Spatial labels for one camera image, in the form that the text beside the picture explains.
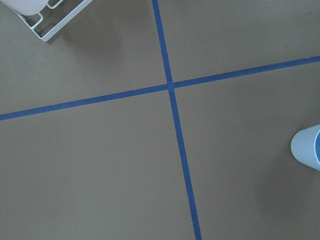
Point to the light blue plastic cup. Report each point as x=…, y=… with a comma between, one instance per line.
x=305, y=147

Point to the white plastic cup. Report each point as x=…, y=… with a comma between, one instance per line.
x=26, y=7

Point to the white wire cup rack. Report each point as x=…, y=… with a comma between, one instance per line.
x=53, y=17

